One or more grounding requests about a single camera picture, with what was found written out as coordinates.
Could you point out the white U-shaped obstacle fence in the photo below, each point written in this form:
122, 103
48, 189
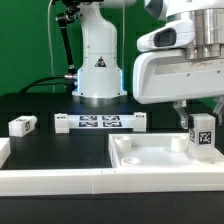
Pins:
104, 180

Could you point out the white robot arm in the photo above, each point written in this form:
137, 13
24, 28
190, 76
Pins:
99, 78

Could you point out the white square tabletop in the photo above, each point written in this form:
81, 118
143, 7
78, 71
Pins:
159, 152

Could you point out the white marker base plate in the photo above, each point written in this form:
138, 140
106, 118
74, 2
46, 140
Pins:
65, 122

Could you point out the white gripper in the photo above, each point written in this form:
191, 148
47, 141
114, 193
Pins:
182, 60

